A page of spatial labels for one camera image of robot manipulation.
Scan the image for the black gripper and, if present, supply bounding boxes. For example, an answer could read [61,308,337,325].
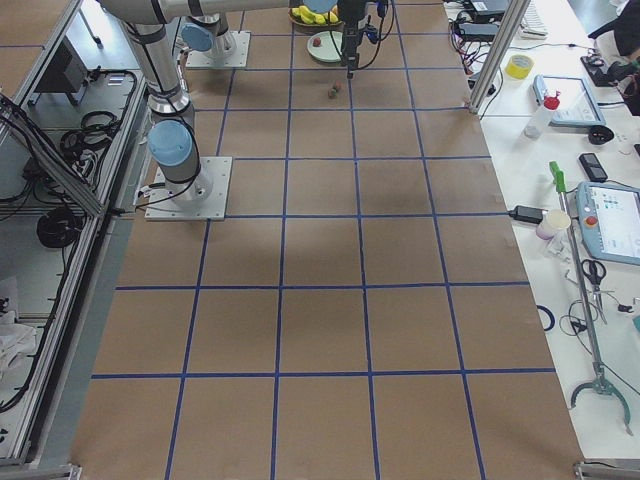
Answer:
[341,20,360,80]

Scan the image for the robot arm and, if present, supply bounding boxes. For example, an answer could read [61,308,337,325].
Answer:
[181,1,367,79]
[100,1,293,216]

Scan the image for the light green plate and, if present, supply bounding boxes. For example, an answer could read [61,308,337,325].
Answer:
[306,31,342,63]

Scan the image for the wicker basket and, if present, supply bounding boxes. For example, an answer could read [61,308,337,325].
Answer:
[288,5,343,28]

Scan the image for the yellow banana bunch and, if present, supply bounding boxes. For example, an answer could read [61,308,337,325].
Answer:
[289,5,340,25]

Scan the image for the yellow tape roll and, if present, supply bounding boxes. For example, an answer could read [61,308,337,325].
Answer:
[504,54,534,80]

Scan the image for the clear squeeze bottle red cap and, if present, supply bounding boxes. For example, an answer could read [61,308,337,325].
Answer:
[523,91,560,139]

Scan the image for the black power adapter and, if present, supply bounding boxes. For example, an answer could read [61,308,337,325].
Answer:
[508,205,547,225]

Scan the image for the teach pendant far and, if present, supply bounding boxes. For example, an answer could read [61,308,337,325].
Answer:
[532,74,606,128]

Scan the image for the teach pendant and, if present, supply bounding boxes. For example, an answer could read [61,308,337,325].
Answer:
[575,182,639,266]
[532,74,606,128]

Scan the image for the white paper cup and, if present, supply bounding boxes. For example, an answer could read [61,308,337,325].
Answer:
[535,209,571,240]

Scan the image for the teach pendant near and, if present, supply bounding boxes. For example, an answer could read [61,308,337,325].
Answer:
[575,182,639,266]

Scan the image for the black scissors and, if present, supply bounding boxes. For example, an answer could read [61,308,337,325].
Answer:
[581,259,607,324]

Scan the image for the reacher grabber tool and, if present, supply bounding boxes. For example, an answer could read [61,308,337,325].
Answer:
[549,161,633,435]

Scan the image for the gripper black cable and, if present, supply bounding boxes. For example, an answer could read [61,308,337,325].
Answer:
[357,0,397,71]

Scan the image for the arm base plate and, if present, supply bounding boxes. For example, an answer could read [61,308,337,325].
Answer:
[144,156,233,221]
[184,30,251,70]

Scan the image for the aluminium frame post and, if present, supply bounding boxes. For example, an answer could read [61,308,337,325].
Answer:
[468,0,530,114]

